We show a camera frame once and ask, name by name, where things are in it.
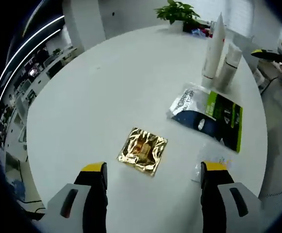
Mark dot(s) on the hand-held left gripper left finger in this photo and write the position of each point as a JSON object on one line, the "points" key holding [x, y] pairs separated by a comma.
{"points": [[92, 194]]}

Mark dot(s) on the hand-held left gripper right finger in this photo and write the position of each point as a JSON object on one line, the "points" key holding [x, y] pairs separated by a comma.
{"points": [[211, 194]]}

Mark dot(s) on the white skincare cream tube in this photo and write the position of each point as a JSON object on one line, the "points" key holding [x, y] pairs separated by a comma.
{"points": [[215, 55]]}

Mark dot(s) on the gold foil skincare sachet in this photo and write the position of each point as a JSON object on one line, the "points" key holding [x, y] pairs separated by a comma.
{"points": [[143, 150]]}

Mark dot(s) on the green black skincare sachet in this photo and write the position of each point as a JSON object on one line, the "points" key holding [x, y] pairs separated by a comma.
{"points": [[204, 116]]}

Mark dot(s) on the white window blinds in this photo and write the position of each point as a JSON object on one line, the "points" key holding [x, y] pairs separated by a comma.
{"points": [[240, 14]]}

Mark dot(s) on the person in white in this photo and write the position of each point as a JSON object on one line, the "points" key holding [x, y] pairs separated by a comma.
{"points": [[277, 145]]}

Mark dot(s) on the small blue container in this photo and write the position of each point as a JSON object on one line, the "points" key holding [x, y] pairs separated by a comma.
{"points": [[197, 32]]}

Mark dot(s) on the red black bag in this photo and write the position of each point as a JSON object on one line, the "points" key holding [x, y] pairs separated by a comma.
{"points": [[197, 26]]}

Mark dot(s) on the green potted plant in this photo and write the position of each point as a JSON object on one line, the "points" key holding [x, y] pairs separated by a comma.
{"points": [[177, 11]]}

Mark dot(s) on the row of white desks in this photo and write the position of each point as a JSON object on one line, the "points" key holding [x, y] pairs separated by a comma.
{"points": [[46, 70]]}

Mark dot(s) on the long ceiling light strip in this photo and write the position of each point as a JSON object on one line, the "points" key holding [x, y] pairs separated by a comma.
{"points": [[46, 24], [34, 46]]}

